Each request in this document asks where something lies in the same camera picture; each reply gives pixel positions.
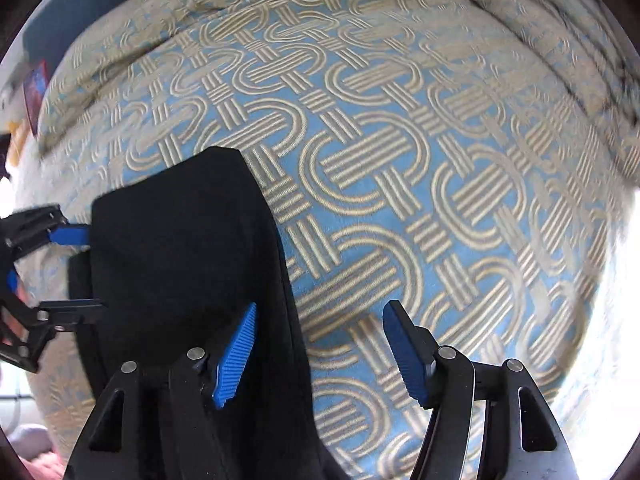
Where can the red pants of person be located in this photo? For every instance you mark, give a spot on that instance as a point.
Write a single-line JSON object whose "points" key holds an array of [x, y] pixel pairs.
{"points": [[46, 466]]}

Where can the red book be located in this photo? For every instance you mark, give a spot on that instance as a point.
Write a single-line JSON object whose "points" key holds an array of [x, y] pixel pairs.
{"points": [[35, 86]]}

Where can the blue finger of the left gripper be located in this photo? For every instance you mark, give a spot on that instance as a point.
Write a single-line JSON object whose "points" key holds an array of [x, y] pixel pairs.
{"points": [[13, 281], [71, 235]]}

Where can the dark blue headboard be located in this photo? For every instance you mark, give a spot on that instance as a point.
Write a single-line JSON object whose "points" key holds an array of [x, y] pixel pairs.
{"points": [[56, 24]]}

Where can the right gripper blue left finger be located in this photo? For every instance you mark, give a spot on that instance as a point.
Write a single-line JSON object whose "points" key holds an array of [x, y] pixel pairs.
{"points": [[231, 365]]}

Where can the black pants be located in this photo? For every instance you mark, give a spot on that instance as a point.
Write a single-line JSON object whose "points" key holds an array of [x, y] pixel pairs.
{"points": [[176, 259]]}

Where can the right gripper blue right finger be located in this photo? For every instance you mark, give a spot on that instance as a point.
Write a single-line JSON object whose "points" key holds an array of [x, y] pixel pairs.
{"points": [[412, 358]]}

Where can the folded beige patterned duvet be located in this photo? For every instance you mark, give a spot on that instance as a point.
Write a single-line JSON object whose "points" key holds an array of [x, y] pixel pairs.
{"points": [[574, 39]]}

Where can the cluttered bedside shelf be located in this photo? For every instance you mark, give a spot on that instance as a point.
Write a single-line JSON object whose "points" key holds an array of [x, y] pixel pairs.
{"points": [[15, 126]]}

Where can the patterned blue beige bedspread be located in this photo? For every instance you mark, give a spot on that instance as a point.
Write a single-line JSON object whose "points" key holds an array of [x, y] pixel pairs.
{"points": [[409, 149]]}

